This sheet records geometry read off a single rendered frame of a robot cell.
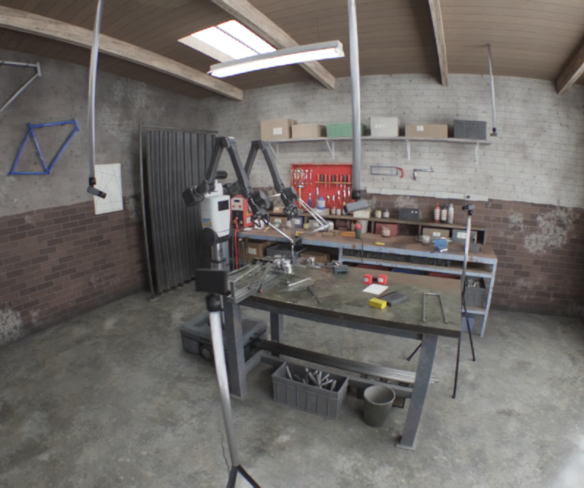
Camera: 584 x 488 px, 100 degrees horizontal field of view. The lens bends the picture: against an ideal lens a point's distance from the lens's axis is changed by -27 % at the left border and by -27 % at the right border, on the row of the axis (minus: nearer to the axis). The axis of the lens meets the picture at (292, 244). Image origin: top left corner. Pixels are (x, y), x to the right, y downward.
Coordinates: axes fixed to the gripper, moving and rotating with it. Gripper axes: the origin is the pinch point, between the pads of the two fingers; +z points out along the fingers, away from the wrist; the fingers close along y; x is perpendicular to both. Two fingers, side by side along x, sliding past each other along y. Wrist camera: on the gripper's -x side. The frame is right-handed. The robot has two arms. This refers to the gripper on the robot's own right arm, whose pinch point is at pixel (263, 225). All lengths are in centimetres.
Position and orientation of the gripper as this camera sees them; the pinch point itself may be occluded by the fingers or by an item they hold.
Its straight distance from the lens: 218.7
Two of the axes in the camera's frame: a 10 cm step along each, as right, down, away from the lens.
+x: -7.7, 4.1, 4.9
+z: 4.5, 8.9, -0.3
